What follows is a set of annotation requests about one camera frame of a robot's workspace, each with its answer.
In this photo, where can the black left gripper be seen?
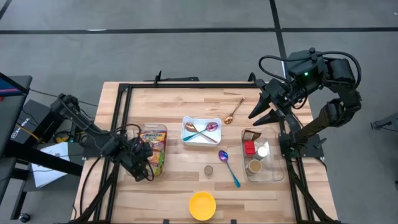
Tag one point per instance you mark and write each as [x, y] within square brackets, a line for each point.
[136, 155]

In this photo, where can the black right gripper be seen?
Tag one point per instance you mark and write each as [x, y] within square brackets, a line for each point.
[280, 96]

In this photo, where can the green pink Maruchan ramen packet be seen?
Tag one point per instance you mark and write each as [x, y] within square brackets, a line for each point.
[158, 146]

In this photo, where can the red lid spice tin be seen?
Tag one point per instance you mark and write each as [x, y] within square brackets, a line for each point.
[249, 147]

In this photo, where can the white cap spice jar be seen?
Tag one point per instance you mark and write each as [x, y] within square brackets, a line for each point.
[262, 152]

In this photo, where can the tan cap spice jar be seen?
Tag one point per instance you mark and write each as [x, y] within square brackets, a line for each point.
[255, 167]

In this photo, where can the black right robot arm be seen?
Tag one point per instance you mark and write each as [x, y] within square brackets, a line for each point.
[320, 123]

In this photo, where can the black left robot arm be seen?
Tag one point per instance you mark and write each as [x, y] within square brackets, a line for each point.
[77, 119]

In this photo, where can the clear plastic bin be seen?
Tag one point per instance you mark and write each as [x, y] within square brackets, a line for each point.
[155, 127]
[273, 168]

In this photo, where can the copper spoon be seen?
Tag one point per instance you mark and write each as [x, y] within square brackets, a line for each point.
[228, 119]

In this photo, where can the white plastic bin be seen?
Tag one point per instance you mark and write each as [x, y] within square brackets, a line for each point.
[214, 140]

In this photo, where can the yellow plastic bowl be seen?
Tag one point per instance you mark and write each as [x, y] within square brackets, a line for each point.
[202, 206]

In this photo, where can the black flat bar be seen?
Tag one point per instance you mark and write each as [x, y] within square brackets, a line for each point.
[183, 79]

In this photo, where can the white paper sheet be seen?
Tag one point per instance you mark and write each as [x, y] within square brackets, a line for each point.
[46, 174]

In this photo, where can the black equipment box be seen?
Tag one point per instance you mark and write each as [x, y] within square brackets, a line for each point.
[28, 119]

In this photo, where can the dark grey floor stand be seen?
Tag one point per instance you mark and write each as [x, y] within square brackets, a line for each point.
[385, 123]

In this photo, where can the dark grey side desk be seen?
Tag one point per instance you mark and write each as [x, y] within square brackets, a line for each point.
[12, 124]

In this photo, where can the black caster wheel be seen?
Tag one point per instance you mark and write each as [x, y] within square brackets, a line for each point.
[24, 217]

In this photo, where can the monitor screen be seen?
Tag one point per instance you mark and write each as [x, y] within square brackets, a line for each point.
[7, 88]

